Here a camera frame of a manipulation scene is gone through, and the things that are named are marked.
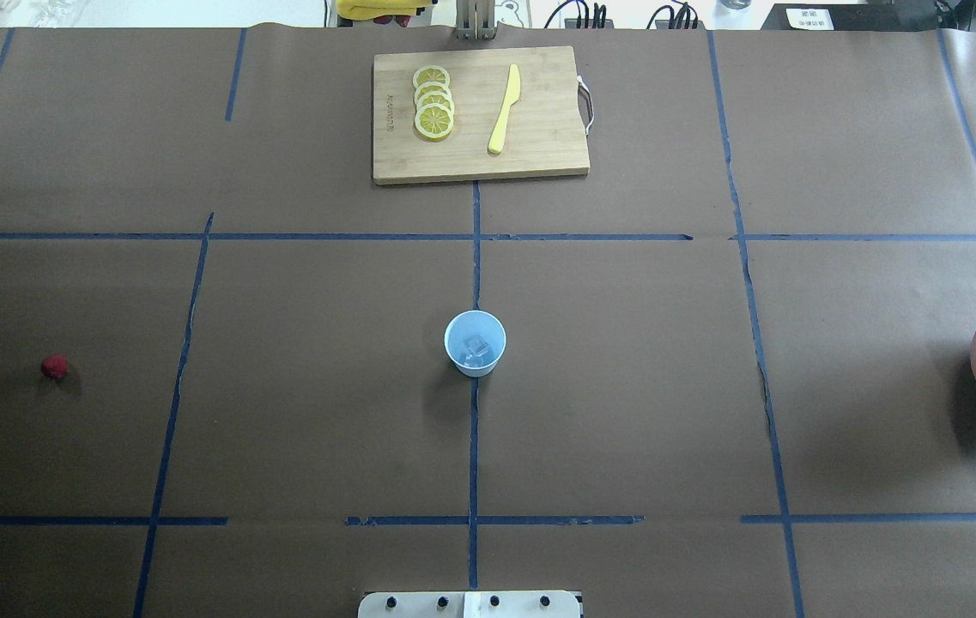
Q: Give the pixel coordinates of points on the clear ice cubes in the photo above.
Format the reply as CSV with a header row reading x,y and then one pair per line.
x,y
477,351

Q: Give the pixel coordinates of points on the red strawberry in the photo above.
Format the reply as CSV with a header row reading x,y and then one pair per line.
x,y
55,367

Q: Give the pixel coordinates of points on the light blue plastic cup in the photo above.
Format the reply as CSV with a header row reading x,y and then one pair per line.
x,y
467,323

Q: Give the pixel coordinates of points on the yellow plastic knife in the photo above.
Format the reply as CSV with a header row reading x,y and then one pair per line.
x,y
511,96

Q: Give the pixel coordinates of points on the bamboo cutting board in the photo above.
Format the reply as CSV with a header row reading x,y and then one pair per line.
x,y
546,136

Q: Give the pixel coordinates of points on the lemon slice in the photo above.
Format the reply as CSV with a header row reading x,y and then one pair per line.
x,y
430,77
433,92
436,108
433,128

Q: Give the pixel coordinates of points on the yellow cloth bag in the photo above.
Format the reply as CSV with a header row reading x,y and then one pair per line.
x,y
381,11

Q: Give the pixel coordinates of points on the aluminium frame post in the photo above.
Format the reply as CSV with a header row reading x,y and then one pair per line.
x,y
475,19

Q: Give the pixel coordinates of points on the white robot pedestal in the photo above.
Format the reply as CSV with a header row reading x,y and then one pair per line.
x,y
520,603

